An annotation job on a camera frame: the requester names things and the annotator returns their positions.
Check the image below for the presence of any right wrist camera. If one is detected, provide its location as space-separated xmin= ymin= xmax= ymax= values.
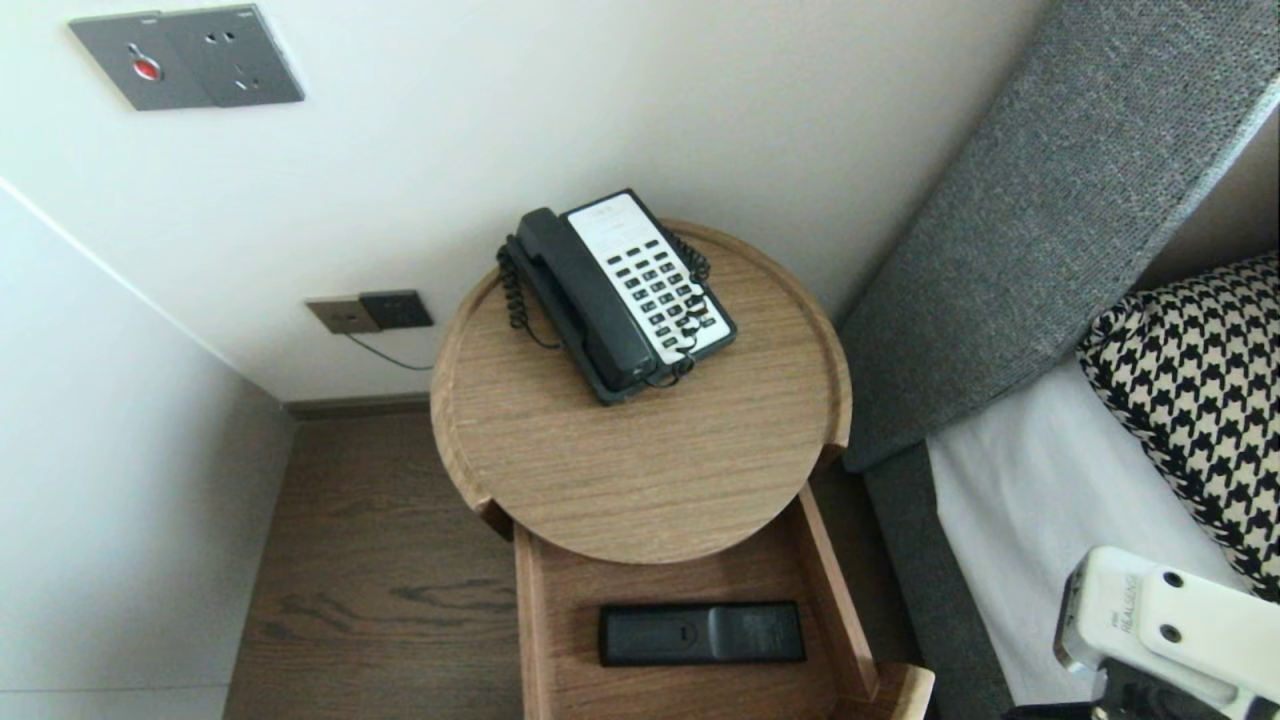
xmin=1052 ymin=545 xmax=1280 ymax=720

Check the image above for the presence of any white bed sheet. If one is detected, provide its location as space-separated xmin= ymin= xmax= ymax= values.
xmin=925 ymin=357 xmax=1253 ymax=705

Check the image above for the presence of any grey fabric headboard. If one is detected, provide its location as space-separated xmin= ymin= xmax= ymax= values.
xmin=836 ymin=0 xmax=1280 ymax=474

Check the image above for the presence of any black remote control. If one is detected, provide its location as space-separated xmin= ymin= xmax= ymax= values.
xmin=598 ymin=600 xmax=808 ymax=668

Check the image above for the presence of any black wall socket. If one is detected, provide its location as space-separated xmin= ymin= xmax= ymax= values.
xmin=359 ymin=289 xmax=435 ymax=330

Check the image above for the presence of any black telephone handset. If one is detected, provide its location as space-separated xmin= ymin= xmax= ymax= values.
xmin=514 ymin=207 xmax=659 ymax=393

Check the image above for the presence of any thin black wall cable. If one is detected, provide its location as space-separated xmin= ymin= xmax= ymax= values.
xmin=345 ymin=332 xmax=435 ymax=373

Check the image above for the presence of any grey wall switch panel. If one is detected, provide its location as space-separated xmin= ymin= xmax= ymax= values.
xmin=68 ymin=4 xmax=306 ymax=112

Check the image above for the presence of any brass wall socket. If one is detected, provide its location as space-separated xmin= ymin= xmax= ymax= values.
xmin=305 ymin=296 xmax=382 ymax=335

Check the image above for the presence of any round wooden side table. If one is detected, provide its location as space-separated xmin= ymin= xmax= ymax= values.
xmin=430 ymin=219 xmax=854 ymax=566

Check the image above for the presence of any houndstooth pillow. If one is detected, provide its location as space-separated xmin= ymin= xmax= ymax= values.
xmin=1076 ymin=252 xmax=1280 ymax=604

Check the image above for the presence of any grey bed frame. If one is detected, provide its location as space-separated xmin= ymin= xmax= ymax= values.
xmin=863 ymin=443 xmax=1019 ymax=720

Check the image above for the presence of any wooden drawer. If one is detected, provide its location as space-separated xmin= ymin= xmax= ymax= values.
xmin=512 ymin=482 xmax=936 ymax=720

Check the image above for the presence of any black and white telephone base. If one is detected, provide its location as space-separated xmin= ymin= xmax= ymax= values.
xmin=527 ymin=188 xmax=739 ymax=406

